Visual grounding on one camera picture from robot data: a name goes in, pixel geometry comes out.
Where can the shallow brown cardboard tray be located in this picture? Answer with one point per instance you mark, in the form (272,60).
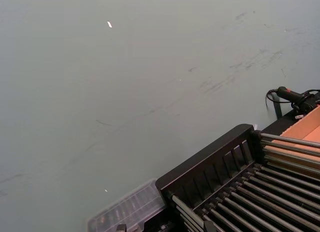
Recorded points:
(305,129)

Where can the clear plastic case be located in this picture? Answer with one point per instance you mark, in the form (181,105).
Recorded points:
(130,207)

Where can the black rack with steel bars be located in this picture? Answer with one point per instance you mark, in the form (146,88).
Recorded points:
(225,172)

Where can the black table cloth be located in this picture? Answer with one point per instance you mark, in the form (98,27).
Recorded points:
(275,125)

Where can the pale grey-green wall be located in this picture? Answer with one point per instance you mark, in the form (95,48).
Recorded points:
(100,92)

